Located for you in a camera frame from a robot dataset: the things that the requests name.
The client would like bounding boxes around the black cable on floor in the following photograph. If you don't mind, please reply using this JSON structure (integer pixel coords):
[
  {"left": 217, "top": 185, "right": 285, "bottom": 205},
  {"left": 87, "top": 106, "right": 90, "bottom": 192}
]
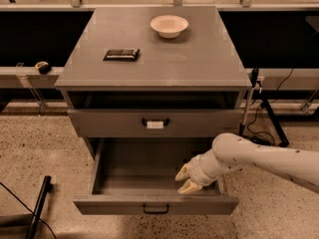
[{"left": 0, "top": 181, "right": 58, "bottom": 239}]

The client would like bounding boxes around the yellow black tape measure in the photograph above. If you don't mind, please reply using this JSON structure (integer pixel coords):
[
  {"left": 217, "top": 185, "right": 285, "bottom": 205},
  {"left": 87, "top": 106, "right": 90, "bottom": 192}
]
[{"left": 35, "top": 61, "right": 52, "bottom": 75}]

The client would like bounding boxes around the reacher grabber tool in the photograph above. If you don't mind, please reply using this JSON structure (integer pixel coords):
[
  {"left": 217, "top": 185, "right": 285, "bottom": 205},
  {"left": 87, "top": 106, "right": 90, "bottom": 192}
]
[{"left": 239, "top": 68, "right": 259, "bottom": 136}]

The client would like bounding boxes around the black tripod leg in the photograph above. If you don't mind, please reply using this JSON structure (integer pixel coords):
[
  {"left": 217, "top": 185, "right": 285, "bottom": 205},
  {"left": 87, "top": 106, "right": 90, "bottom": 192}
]
[{"left": 260, "top": 94, "right": 289, "bottom": 147}]

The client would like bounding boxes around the black power adapter with cable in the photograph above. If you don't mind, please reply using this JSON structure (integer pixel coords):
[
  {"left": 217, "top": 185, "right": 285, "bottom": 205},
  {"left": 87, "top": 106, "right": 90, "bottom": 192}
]
[{"left": 245, "top": 68, "right": 295, "bottom": 147}]

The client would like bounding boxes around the grey drawer cabinet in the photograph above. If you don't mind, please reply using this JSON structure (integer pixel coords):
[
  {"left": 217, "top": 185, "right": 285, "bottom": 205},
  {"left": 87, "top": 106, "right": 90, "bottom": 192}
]
[{"left": 56, "top": 7, "right": 250, "bottom": 153}]

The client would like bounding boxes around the grey drawer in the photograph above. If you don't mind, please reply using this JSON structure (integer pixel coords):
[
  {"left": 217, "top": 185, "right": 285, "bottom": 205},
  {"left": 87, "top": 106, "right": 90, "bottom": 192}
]
[
  {"left": 74, "top": 137, "right": 238, "bottom": 215},
  {"left": 69, "top": 110, "right": 241, "bottom": 137}
]

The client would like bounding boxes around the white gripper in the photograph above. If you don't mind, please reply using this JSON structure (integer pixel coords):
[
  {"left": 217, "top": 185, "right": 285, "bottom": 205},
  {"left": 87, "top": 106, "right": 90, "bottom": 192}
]
[{"left": 175, "top": 150, "right": 241, "bottom": 194}]

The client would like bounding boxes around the black stand bar left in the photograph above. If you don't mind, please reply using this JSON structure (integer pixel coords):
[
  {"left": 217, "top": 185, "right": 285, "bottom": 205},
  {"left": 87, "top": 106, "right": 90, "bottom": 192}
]
[{"left": 25, "top": 176, "right": 53, "bottom": 239}]

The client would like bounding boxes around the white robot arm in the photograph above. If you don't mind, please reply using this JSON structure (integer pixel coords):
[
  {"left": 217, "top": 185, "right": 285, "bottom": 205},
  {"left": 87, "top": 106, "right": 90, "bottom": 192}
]
[{"left": 175, "top": 133, "right": 319, "bottom": 194}]

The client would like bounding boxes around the dark snack bar packet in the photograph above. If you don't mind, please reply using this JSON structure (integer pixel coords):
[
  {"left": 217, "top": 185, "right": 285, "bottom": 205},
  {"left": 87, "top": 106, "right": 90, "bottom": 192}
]
[{"left": 104, "top": 49, "right": 140, "bottom": 61}]

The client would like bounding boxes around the grey top drawer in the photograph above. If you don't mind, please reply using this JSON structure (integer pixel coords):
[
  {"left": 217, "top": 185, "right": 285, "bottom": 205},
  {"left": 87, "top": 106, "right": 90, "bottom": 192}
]
[{"left": 69, "top": 110, "right": 241, "bottom": 137}]

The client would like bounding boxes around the white bowl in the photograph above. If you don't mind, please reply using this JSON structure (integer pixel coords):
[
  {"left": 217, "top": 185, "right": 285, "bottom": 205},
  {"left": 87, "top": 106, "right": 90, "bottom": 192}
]
[{"left": 151, "top": 15, "right": 188, "bottom": 39}]

